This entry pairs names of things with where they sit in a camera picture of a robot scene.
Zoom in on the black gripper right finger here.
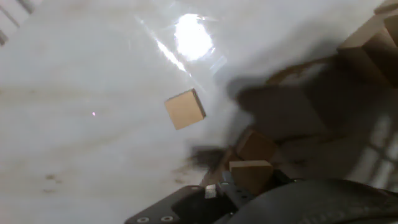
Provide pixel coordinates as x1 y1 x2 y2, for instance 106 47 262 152
272 170 296 187

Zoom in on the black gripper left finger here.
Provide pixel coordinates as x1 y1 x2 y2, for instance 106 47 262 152
124 179 256 224

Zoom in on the marble pattern sheet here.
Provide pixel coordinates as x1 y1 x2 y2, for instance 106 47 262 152
0 0 398 224

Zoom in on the large wooden block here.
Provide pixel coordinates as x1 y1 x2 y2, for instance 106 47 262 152
337 14 398 90

